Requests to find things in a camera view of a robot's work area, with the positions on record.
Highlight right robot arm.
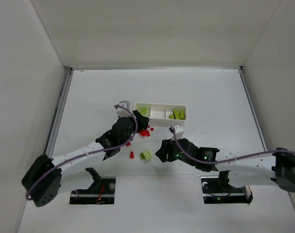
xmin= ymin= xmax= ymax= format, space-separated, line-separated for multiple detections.
xmin=156 ymin=138 xmax=295 ymax=193

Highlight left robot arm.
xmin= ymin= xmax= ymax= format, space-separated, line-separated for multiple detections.
xmin=21 ymin=110 xmax=149 ymax=207

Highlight red lego pile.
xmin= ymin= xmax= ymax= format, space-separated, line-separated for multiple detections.
xmin=139 ymin=125 xmax=155 ymax=137

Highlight white divided container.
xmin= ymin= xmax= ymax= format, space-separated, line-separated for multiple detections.
xmin=134 ymin=102 xmax=188 ymax=127

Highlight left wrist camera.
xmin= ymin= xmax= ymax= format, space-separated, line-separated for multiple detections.
xmin=114 ymin=100 xmax=131 ymax=117

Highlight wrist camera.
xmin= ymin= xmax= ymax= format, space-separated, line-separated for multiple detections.
xmin=169 ymin=125 xmax=184 ymax=141
xmin=114 ymin=100 xmax=131 ymax=117

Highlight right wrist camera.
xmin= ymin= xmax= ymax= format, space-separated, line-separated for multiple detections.
xmin=169 ymin=125 xmax=184 ymax=141

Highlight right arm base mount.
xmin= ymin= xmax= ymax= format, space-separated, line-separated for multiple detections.
xmin=201 ymin=171 xmax=253 ymax=204

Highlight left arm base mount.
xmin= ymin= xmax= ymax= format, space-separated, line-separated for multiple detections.
xmin=69 ymin=167 xmax=116 ymax=205

